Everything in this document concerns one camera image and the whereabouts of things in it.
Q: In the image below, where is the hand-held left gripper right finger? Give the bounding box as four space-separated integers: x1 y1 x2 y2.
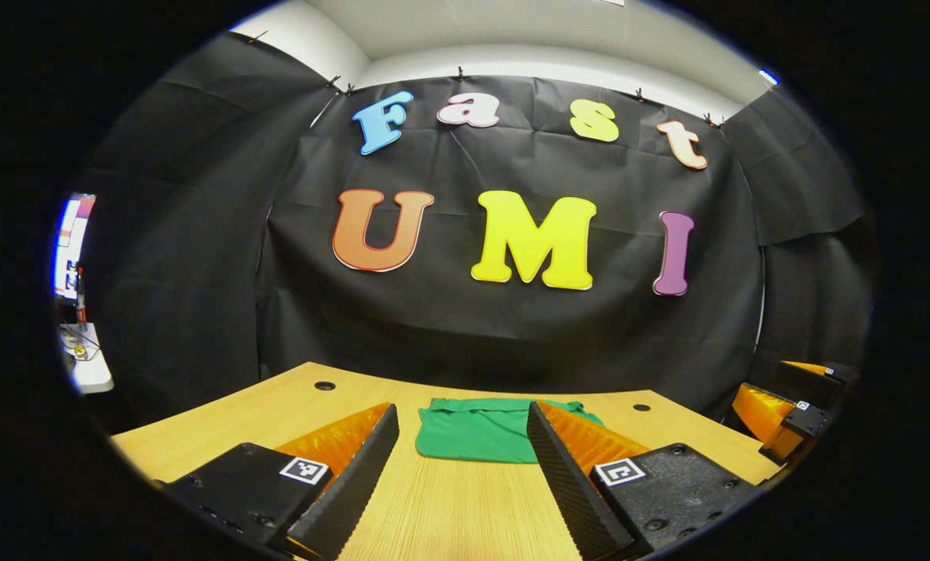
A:
527 400 762 561

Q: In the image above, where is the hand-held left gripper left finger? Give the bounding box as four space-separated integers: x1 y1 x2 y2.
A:
161 403 400 559

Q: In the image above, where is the green T-shirt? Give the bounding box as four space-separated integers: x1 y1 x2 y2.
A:
415 397 604 464

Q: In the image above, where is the black backdrop cloth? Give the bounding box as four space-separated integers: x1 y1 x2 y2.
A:
83 31 879 425

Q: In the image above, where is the row of black cloth clips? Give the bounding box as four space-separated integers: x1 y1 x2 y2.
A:
248 30 727 127

